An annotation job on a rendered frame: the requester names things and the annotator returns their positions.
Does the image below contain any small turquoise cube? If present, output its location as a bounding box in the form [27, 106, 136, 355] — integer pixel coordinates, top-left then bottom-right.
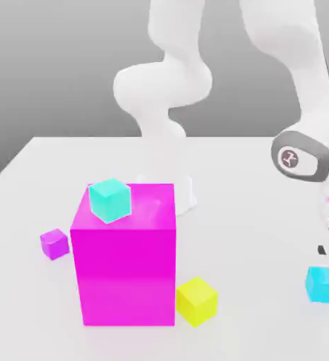
[88, 177, 133, 225]

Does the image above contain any small purple cube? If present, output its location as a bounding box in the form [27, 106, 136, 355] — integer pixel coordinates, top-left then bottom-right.
[39, 228, 71, 261]

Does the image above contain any small yellow cube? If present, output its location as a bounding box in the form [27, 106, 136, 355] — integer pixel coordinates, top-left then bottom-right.
[176, 276, 220, 329]

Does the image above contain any large magenta box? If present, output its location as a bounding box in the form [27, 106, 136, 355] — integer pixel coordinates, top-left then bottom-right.
[69, 183, 177, 327]

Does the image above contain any small cyan cube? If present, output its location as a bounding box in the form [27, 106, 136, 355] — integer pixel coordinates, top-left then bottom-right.
[304, 265, 329, 305]

